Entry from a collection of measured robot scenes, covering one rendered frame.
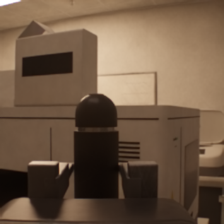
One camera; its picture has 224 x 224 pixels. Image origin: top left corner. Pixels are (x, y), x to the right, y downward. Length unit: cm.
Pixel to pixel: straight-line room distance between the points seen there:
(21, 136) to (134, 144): 30
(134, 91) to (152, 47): 60
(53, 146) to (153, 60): 315
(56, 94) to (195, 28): 317
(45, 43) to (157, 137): 35
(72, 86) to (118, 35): 336
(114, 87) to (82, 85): 324
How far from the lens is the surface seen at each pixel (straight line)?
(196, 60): 368
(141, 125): 61
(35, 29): 82
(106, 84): 396
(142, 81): 378
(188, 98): 364
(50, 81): 72
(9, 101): 96
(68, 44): 70
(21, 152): 78
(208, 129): 345
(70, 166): 16
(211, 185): 302
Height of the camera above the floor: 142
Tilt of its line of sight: level
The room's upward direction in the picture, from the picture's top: straight up
